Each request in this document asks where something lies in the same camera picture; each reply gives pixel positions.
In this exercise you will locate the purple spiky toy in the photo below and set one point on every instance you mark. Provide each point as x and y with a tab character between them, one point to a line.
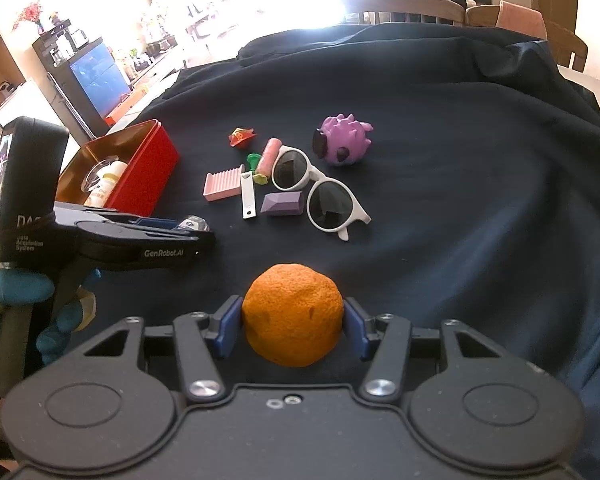
347	137

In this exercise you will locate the red origami toy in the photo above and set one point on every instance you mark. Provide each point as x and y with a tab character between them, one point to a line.
241	137

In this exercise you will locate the green pin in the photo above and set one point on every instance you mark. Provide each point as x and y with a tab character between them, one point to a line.
253	161

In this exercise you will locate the black cabinet with blue panel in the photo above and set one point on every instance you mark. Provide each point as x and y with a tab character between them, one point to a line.
92	77

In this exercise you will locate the purple block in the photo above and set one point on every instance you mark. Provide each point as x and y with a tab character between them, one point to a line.
280	205

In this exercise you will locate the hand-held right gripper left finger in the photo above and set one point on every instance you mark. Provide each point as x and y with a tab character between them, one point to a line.
225	334

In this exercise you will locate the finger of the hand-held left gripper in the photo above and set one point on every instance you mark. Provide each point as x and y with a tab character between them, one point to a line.
160	223
145	251

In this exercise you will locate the dark blue cloth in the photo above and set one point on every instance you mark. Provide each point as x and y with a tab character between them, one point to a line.
455	210

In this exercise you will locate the wooden chair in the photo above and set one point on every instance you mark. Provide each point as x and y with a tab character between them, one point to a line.
405	2
565	42

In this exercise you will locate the pink tube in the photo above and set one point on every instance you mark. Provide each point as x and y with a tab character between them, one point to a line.
269	156

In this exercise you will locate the white sunglasses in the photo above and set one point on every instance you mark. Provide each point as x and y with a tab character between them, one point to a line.
292	157

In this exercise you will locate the pink cloth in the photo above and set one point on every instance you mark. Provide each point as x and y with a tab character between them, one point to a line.
522	20

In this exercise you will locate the pink ribbed block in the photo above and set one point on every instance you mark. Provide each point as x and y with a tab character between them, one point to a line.
222	184

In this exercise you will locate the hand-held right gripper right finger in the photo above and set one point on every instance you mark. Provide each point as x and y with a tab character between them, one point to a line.
358	331

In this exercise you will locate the orange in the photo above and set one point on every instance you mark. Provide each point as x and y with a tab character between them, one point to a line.
290	315

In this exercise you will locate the red tin box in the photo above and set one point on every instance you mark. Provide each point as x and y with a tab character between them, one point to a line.
147	172

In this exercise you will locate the small yellow-green piece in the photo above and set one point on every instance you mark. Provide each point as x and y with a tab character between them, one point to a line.
261	178

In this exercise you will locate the white bottle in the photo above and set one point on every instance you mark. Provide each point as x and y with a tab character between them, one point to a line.
107	182

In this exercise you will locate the person's left hand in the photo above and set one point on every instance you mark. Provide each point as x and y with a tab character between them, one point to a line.
22	287

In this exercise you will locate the wooden shelf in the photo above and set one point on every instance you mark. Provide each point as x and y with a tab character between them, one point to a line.
2	60

